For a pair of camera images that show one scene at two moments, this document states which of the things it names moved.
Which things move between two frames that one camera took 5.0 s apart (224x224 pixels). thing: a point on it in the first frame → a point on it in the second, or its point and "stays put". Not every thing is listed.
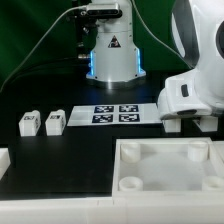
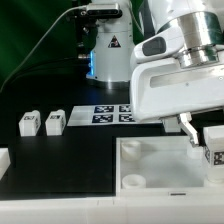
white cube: (207, 123) → (213, 139)
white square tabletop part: (168, 167) stays put
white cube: (55, 122) stays put
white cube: (172, 125) stays put
